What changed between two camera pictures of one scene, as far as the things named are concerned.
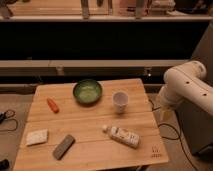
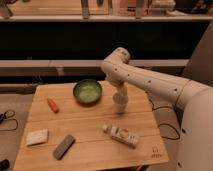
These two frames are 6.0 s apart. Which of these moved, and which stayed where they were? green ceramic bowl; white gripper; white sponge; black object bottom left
Moved: white gripper
Stayed: green ceramic bowl; white sponge; black object bottom left
